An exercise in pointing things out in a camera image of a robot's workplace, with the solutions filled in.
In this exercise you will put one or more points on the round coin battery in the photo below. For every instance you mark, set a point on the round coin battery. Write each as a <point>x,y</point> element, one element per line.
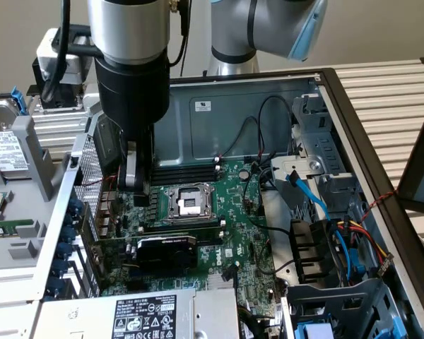
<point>244,174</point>

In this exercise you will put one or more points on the silver power supply unit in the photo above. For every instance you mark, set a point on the silver power supply unit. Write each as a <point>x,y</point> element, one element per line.
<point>92,318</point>

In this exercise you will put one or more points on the dark framed monitor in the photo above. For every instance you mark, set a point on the dark framed monitor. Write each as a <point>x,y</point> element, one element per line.
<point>413,169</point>

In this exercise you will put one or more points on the short black expansion slot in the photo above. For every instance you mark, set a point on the short black expansion slot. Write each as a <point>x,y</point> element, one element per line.
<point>134,286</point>

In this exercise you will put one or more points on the silver CPU socket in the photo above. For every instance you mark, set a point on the silver CPU socket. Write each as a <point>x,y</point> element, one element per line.
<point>189,203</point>

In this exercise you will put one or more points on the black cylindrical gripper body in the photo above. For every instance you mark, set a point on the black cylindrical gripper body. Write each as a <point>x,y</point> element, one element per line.
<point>134,95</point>

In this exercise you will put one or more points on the silver hard disk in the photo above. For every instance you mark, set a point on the silver hard disk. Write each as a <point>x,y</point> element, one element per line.
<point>3,148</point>

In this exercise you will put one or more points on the blue disk rail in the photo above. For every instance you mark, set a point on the blue disk rail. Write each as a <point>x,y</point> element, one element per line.
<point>18,100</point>

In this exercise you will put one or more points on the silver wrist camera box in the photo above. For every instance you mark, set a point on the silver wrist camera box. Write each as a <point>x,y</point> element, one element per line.
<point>44,53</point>

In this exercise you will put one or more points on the grey parts rack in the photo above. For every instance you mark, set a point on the grey parts rack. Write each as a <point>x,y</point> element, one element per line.
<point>35,155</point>

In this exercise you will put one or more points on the blue card retention clip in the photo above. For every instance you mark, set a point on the blue card retention clip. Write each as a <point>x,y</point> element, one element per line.
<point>64,251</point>
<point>55,285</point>
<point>69,219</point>
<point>76,206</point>
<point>60,267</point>
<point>68,234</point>

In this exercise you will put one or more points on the grey disk bay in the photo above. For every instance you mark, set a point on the grey disk bay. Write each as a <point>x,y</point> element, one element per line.
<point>339,300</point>

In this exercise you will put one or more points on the green graphics card black cooler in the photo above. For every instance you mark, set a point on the green graphics card black cooler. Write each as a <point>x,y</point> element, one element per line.
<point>166,254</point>

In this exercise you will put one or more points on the black RAM slot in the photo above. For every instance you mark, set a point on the black RAM slot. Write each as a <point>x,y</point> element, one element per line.
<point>187,166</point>
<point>182,226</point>
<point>187,175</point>
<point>187,180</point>
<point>212,242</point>
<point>187,171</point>

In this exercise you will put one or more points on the black CPU cooler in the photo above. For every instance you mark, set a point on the black CPU cooler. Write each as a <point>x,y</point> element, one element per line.
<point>72,97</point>

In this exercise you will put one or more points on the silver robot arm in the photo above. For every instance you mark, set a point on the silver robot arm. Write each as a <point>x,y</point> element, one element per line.
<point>127,28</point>

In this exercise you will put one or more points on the green motherboard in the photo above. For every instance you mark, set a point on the green motherboard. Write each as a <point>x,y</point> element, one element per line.
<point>240,212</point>

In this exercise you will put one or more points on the grey open PC case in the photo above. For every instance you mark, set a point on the grey open PC case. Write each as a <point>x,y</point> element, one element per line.
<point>233,123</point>

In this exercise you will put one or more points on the silver disk bay bracket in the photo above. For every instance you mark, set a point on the silver disk bay bracket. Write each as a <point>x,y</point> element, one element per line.
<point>304,166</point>

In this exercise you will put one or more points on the silver chipset heatsink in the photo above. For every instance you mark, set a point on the silver chipset heatsink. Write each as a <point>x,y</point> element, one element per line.
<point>219,282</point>

